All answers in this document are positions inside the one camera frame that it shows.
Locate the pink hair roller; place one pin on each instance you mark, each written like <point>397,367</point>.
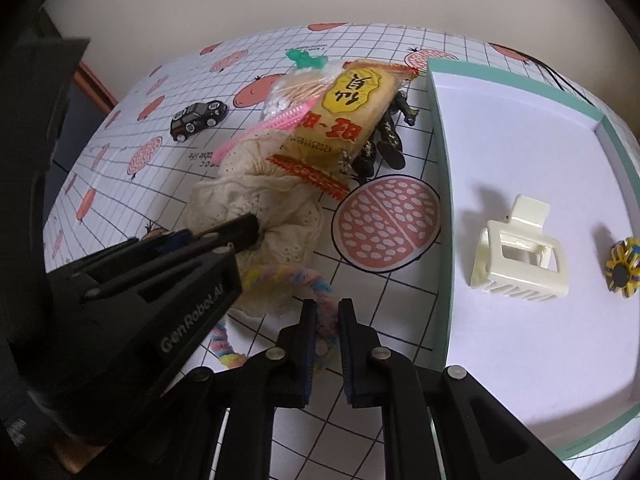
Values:
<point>283,121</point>

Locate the pomegranate grid tablecloth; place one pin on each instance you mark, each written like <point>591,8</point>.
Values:
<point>131,179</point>

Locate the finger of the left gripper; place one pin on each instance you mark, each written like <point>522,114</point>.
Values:
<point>242,233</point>

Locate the teal shallow box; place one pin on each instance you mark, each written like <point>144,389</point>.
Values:
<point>535,188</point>

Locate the black robot figurine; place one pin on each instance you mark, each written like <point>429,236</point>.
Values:
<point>384,141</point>

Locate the cotton swab bag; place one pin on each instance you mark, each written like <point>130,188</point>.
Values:
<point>299,87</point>

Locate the yellow snack packet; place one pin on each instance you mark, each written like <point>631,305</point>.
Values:
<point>322,146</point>

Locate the pastel twisted hair loop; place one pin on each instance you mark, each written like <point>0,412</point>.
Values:
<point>258,278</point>

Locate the black toy car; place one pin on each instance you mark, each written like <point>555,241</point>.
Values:
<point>197,117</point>

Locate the cream hair claw clip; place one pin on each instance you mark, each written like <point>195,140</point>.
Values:
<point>514,258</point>

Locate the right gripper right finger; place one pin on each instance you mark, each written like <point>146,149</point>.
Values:
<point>362,389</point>

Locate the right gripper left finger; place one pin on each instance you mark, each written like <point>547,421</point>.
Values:
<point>296,367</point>

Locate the green plastic toy figure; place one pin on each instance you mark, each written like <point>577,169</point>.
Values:
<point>303,59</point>

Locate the cream lace cloth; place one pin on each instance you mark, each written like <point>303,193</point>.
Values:
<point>260,209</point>

